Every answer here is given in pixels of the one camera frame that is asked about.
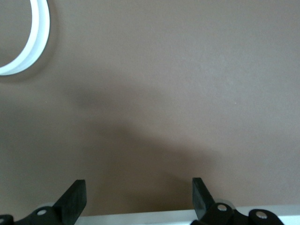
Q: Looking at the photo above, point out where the white curved plastic arc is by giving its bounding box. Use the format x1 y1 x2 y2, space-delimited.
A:
0 0 51 76

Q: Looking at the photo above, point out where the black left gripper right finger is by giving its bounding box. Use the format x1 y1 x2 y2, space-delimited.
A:
192 177 220 223

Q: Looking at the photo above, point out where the white plastic drawer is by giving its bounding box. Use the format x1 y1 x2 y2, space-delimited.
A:
78 204 300 225

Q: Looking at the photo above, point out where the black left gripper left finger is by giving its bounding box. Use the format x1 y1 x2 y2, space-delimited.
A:
53 179 87 225

